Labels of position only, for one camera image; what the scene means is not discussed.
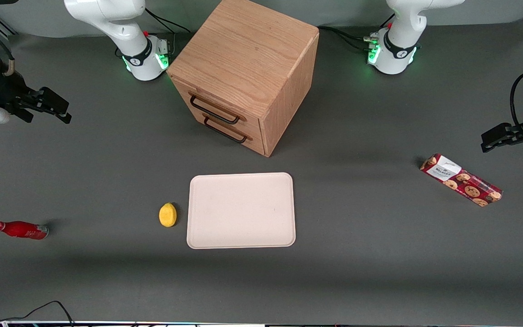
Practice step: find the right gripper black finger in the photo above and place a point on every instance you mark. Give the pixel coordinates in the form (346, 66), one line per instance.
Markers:
(50, 101)
(64, 118)

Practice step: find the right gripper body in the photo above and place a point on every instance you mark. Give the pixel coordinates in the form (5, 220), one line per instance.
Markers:
(7, 95)

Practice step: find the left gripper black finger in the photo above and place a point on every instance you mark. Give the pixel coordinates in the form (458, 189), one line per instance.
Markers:
(488, 148)
(497, 134)

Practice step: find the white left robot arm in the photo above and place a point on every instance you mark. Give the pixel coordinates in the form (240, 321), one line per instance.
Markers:
(397, 45)

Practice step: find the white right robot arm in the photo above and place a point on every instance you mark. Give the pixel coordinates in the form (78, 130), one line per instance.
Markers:
(130, 27)

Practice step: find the oak wooden drawer cabinet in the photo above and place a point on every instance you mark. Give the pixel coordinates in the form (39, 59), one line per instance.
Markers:
(248, 50)

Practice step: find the red cookie box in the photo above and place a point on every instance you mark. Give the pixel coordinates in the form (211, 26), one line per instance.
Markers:
(461, 180)

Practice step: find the red bottle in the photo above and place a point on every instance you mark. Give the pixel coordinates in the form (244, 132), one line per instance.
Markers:
(21, 230)

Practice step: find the yellow lemon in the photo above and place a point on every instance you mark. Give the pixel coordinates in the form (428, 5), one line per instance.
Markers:
(167, 215)

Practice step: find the beige rectangular tray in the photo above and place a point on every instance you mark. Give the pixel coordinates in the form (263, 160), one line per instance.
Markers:
(241, 210)

